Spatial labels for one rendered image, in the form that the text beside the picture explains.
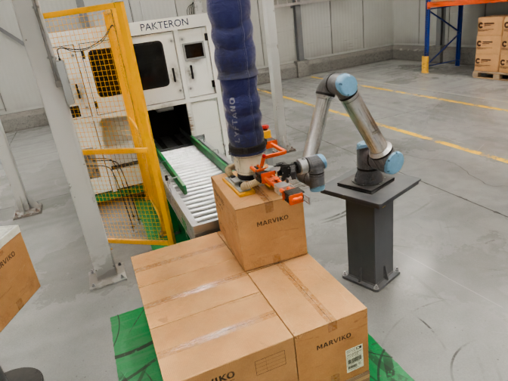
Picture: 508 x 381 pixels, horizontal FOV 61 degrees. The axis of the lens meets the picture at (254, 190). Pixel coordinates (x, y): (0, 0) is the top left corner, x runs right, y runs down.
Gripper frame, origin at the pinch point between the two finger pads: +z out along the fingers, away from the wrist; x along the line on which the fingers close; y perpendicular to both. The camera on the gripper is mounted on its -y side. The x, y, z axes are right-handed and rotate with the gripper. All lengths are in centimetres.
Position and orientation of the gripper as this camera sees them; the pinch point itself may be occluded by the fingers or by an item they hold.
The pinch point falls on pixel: (267, 176)
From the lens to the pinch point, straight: 238.6
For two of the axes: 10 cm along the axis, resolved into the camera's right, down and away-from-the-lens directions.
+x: -1.2, -9.2, -3.8
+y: -3.7, -3.2, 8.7
